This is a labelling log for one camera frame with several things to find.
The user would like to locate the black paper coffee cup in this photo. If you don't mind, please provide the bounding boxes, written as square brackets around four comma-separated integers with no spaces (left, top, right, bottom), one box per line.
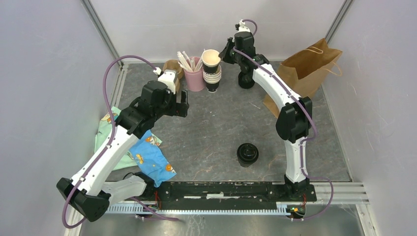
[236,143,260,168]

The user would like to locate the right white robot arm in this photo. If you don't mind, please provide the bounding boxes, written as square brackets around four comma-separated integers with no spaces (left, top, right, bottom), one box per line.
[219,31,316,201]

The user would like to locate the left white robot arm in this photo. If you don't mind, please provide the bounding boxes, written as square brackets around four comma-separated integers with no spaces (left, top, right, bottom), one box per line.
[57,81,189,222]

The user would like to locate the brown paper takeout bag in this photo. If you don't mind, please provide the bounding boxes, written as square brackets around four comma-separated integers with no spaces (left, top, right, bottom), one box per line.
[277,38,342,99]

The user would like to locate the stack of paper cups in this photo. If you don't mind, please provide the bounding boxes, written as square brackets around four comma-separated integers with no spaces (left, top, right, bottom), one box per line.
[203,65,222,93]

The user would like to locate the pink metal utensil cup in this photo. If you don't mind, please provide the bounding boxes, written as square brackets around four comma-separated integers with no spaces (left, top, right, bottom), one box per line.
[184,63,206,92]

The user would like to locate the stack of black lids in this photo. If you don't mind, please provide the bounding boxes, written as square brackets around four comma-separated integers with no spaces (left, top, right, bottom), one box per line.
[238,72,255,89]

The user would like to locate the wooden stirrers in wrappers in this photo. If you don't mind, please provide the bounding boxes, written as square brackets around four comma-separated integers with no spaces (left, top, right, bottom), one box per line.
[177,51,203,72]

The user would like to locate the brown cardboard cup carriers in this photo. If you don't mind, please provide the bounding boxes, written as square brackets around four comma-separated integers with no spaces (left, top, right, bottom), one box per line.
[162,59,184,93]

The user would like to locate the blue patterned cloth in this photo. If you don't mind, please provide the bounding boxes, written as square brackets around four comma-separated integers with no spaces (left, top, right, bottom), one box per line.
[128,130,176,187]

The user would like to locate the green patterned cloth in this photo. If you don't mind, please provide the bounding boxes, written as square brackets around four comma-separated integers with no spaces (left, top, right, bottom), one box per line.
[94,113,162,171]

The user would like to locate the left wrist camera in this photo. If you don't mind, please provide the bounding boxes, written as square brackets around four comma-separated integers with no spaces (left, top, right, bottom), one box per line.
[153,67,177,94]

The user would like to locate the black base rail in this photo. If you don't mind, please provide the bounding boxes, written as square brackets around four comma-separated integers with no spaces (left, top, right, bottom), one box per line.
[137,181,317,210]

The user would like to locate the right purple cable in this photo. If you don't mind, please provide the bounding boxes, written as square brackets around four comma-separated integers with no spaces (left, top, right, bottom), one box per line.
[233,19,335,222]

